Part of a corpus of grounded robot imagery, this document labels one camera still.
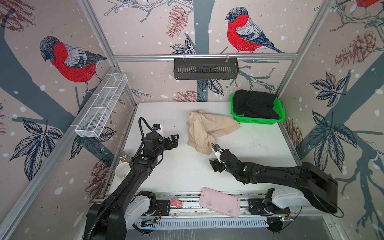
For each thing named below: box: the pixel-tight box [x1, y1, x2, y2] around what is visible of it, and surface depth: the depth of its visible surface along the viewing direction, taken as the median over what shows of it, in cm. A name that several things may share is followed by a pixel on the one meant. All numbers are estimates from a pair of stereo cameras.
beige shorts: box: [186, 110, 241, 155], surface depth 93 cm
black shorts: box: [233, 89, 280, 120], surface depth 115 cm
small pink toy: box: [170, 197, 184, 209], surface depth 75 cm
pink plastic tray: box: [199, 187, 241, 218], surface depth 74 cm
